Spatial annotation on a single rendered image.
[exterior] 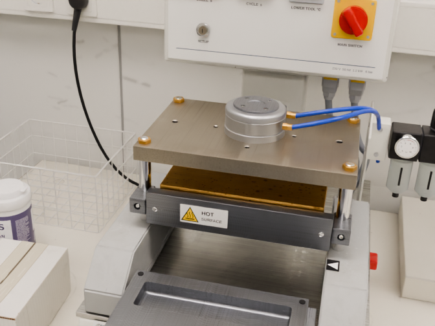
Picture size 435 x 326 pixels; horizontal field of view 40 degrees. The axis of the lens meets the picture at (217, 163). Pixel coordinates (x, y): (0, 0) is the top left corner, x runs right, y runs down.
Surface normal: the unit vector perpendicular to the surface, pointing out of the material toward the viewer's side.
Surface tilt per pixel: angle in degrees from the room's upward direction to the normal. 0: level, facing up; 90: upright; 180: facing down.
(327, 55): 90
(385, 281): 0
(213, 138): 0
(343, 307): 41
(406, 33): 90
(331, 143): 0
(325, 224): 90
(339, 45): 90
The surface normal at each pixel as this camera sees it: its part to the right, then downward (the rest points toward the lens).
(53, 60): -0.25, 0.42
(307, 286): 0.04, -0.90
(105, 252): -0.12, -0.40
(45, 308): 0.98, 0.15
